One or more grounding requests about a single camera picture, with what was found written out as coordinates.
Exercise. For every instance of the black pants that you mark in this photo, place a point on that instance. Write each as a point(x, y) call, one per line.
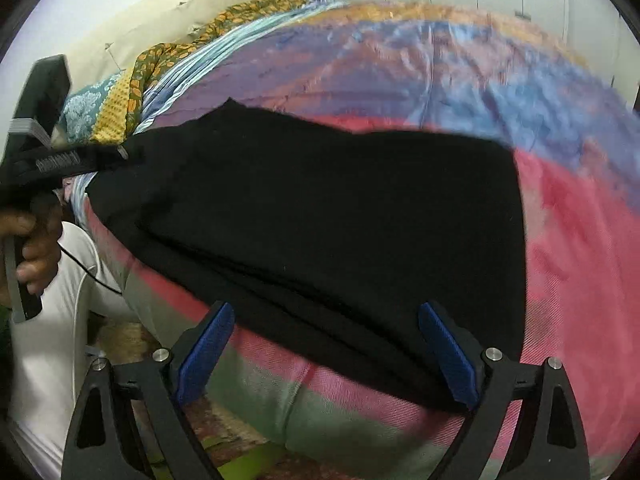
point(325, 240)

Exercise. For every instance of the blue striped bed sheet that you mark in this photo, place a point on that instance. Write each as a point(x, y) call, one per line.
point(200, 55)

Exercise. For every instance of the person's left hand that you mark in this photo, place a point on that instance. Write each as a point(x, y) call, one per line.
point(45, 260)

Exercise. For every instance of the multicolour floral quilt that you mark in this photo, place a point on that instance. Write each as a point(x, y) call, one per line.
point(575, 240)

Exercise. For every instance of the teal patterned pillow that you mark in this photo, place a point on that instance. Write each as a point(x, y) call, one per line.
point(85, 105)

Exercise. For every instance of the person's left leg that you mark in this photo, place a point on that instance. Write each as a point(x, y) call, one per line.
point(50, 360)

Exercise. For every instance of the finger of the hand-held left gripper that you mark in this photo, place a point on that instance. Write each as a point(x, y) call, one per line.
point(117, 155)

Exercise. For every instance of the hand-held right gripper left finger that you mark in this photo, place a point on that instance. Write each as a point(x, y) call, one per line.
point(205, 355)

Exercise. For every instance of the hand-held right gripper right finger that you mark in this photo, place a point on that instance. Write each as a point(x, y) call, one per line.
point(450, 355)

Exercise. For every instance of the yellow patterned cloth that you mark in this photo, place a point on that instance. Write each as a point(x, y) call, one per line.
point(160, 65)

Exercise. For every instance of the cream padded headboard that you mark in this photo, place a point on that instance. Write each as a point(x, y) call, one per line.
point(175, 10)

